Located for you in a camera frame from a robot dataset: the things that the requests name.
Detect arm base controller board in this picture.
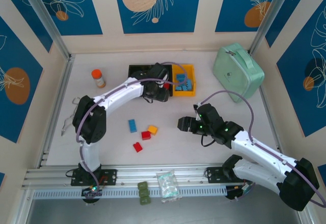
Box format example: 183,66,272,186
226,184,252,201
81,186,102,197

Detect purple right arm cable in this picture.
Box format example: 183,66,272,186
196,90,326,208

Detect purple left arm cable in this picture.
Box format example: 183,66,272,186
75,61,189,204

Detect metal tongs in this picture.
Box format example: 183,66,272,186
61,97,82,136

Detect grey slotted cable duct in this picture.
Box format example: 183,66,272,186
33,185,228,200

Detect aluminium frame post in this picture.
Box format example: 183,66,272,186
247,0,296,56
17,0,74,62

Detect mint green zip case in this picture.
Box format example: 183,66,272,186
212,42,265,103

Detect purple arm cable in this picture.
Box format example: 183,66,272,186
75,61,189,204
196,90,326,208

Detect clear plastic packet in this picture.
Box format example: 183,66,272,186
155,170,183,204

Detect aluminium table side rail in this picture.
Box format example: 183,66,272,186
251,52,288,163
38,54,76,167

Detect yellow plastic bin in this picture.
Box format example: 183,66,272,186
172,63,197,97

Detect orange spice bottle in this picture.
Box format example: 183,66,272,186
91,69,106,89

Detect wide aluminium extrusion rail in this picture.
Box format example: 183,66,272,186
21,162,300,188

